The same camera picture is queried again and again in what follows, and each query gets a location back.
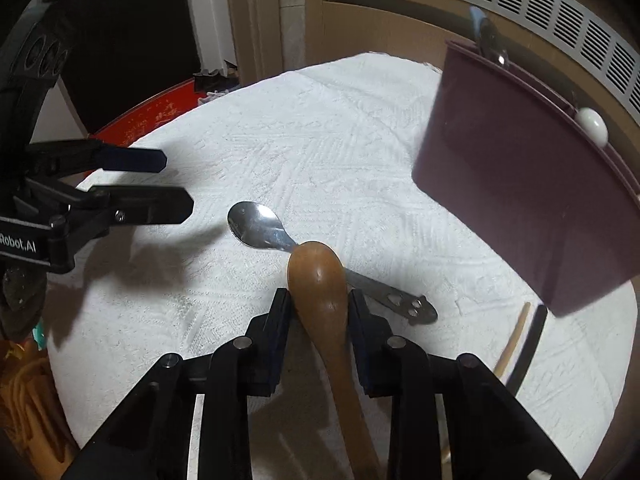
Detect steel spoon with cutout handle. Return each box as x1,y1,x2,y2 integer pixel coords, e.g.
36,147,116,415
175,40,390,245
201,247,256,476
227,201,439,326

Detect white quilted towel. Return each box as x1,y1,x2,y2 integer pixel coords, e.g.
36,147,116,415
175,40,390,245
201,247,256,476
47,51,638,480

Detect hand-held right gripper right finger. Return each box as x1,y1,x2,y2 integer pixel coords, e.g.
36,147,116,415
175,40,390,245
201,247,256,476
347,289,571,480

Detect white shoes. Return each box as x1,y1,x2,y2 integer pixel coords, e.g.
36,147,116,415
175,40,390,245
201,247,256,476
197,87,233,107

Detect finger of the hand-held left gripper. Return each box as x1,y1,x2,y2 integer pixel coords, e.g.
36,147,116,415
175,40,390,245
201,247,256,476
27,139,168,181
47,185,195,273

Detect white ceramic spoon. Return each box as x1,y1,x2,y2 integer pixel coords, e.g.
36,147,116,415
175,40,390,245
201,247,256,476
574,107,610,145

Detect red box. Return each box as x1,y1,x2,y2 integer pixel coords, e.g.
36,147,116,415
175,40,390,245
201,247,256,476
90,77,236,148

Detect purple utensil holder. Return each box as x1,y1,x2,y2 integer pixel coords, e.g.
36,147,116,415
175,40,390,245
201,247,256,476
411,39,640,318

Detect wooden spoon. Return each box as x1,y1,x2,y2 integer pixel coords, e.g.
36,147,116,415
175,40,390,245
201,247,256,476
286,241,383,480

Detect blue plastic spoon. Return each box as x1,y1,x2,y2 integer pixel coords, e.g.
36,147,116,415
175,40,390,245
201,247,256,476
467,6,488,56

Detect long grey vent grille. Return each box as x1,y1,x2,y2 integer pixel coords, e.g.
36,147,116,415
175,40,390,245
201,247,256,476
372,0,640,126

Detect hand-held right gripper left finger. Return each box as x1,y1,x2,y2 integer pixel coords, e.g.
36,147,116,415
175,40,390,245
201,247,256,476
60,287,293,480

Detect wooden chopstick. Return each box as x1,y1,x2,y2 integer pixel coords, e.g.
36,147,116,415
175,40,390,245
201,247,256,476
492,302,531,378

